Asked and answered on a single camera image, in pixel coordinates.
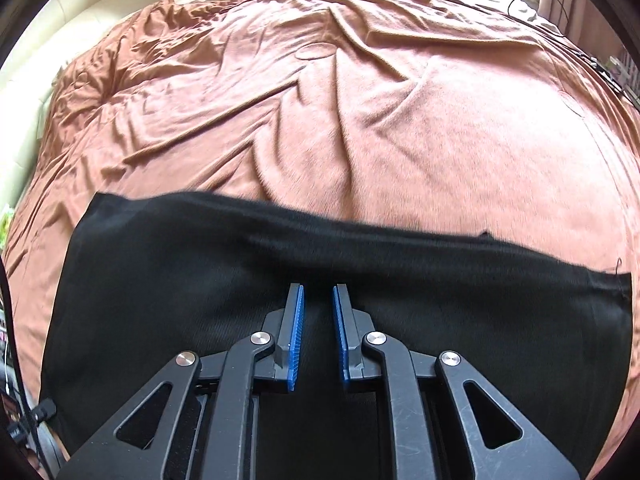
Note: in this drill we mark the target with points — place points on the brown blanket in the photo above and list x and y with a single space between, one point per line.
350 110

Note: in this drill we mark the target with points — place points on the black sleeveless top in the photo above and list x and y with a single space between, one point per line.
175 280

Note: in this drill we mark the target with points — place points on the green packet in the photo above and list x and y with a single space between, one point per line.
5 220

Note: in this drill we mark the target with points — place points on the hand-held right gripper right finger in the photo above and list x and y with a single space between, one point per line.
341 335

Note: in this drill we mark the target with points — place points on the cream padded headboard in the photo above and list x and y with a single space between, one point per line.
25 110

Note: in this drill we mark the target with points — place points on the pink curtain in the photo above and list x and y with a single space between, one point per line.
575 0

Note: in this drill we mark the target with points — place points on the black flat device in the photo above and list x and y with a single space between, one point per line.
617 75

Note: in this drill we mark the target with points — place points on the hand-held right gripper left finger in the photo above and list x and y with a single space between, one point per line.
296 335

